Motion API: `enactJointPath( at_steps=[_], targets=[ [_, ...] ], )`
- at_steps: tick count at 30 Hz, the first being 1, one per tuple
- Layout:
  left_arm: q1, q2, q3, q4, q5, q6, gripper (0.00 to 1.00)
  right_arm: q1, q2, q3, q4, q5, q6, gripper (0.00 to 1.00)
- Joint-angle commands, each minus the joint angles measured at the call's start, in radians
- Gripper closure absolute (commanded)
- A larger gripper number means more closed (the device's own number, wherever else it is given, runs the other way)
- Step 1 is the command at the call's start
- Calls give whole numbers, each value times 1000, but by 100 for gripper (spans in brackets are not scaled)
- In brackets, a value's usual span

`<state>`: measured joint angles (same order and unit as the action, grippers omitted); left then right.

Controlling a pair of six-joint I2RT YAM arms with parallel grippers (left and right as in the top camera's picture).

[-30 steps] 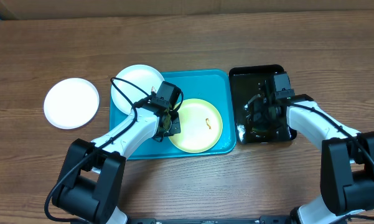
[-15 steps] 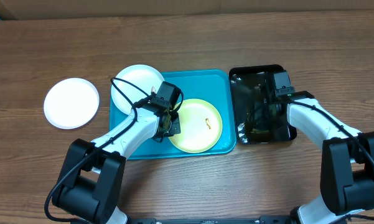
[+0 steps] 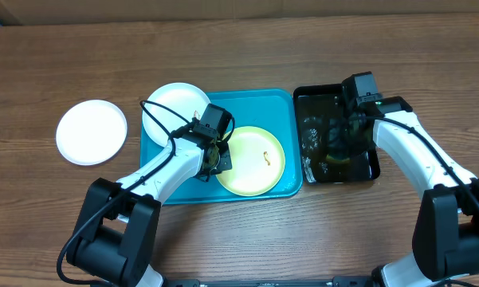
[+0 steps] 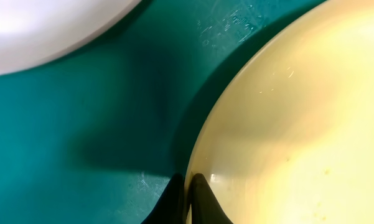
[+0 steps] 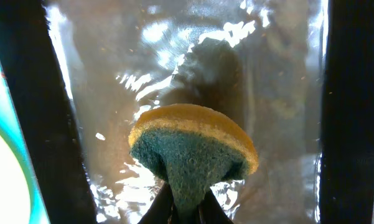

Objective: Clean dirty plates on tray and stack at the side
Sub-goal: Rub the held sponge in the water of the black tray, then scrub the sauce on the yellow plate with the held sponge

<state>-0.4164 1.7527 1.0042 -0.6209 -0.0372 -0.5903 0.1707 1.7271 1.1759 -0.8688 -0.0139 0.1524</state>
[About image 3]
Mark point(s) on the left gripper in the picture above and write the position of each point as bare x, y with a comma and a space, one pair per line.
226, 161

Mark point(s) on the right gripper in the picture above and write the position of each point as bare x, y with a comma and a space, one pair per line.
340, 147

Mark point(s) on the yellow green sponge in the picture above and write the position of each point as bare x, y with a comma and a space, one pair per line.
336, 159

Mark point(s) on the yellow plate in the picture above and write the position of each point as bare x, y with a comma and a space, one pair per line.
257, 161

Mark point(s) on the white plate with stain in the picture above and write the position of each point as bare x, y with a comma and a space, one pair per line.
91, 132

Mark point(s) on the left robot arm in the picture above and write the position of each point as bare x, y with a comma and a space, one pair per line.
113, 238

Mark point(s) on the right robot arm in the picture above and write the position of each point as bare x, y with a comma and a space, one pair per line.
445, 243

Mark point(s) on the black water tray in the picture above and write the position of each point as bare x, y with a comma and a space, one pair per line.
310, 105

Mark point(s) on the teal serving tray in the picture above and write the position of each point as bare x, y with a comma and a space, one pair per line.
270, 109

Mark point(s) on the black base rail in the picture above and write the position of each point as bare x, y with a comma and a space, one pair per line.
338, 281

